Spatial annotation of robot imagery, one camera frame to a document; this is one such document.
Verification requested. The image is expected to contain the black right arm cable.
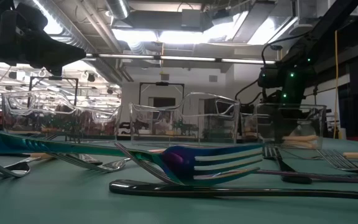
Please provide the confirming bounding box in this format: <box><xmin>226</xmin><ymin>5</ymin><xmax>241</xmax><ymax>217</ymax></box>
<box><xmin>234</xmin><ymin>30</ymin><xmax>311</xmax><ymax>101</ymax></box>

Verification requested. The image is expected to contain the silver ceiling air duct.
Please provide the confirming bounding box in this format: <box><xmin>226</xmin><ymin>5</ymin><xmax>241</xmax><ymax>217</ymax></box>
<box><xmin>29</xmin><ymin>0</ymin><xmax>127</xmax><ymax>85</ymax></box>

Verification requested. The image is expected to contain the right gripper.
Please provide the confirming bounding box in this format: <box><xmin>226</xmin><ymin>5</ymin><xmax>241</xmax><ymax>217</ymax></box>
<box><xmin>272</xmin><ymin>90</ymin><xmax>306</xmax><ymax>144</ymax></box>

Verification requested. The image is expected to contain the iridescent rainbow fork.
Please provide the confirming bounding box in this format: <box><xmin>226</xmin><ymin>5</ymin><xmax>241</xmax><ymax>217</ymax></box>
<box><xmin>0</xmin><ymin>126</ymin><xmax>264</xmax><ymax>187</ymax></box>
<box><xmin>114</xmin><ymin>142</ymin><xmax>358</xmax><ymax>185</ymax></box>

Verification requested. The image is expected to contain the clear plastic bin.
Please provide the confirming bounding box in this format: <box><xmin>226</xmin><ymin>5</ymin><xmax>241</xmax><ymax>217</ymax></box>
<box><xmin>128</xmin><ymin>91</ymin><xmax>241</xmax><ymax>147</ymax></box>
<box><xmin>1</xmin><ymin>89</ymin><xmax>123</xmax><ymax>141</ymax></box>
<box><xmin>240</xmin><ymin>103</ymin><xmax>328</xmax><ymax>151</ymax></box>

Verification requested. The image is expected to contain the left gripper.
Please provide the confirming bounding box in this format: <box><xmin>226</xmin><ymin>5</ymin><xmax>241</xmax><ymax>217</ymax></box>
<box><xmin>1</xmin><ymin>2</ymin><xmax>87</xmax><ymax>68</ymax></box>

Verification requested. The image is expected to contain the ceiling tube light strip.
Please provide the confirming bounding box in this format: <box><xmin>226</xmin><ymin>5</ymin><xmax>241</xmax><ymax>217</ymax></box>
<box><xmin>84</xmin><ymin>53</ymin><xmax>276</xmax><ymax>65</ymax></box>

